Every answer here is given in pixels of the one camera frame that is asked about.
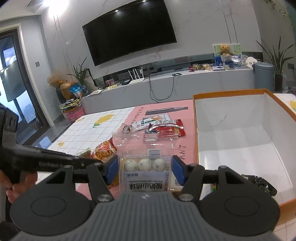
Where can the person left hand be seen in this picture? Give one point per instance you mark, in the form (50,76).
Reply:
(13,191)

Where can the brown teddy bear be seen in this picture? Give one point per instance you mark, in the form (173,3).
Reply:
(225,50)

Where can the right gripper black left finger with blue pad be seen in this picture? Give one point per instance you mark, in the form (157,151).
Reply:
(99,177)

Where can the potted plant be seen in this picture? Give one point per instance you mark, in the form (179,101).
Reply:
(80,72)
(277,58)

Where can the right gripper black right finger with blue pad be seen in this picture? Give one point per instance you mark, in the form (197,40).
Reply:
(190,177)

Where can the white wifi router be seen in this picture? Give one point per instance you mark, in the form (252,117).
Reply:
(136,76)

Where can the pink basket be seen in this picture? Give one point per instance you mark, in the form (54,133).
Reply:
(75,114)

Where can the potted plant left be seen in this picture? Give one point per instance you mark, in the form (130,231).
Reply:
(80,72)

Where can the lemon pattern white tablecloth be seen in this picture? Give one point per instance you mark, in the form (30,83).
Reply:
(82,135)

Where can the black wall television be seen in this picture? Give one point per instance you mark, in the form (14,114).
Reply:
(133,27)

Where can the pink restaurant mat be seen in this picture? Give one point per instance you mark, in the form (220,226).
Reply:
(185,147)

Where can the red orange chips bag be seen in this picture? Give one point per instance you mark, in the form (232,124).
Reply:
(102,152)

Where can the potted plant right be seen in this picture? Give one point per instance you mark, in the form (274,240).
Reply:
(277,58)

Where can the white carrot snack packet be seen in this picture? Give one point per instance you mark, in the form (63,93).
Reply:
(145,122)

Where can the red snack packet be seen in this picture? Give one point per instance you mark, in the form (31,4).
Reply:
(167,128)

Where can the golden vase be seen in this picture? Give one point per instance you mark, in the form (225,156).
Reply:
(65,90)

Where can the orange cardboard box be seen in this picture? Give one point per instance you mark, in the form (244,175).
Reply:
(253,132)

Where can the black snack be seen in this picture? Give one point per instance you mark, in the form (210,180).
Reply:
(262,184)

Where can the grey tv console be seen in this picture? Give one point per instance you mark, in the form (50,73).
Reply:
(166,87)

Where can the white balls snack pack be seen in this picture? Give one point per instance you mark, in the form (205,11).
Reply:
(144,161)

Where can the blue grey trash bin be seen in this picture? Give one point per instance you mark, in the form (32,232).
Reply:
(263,76)

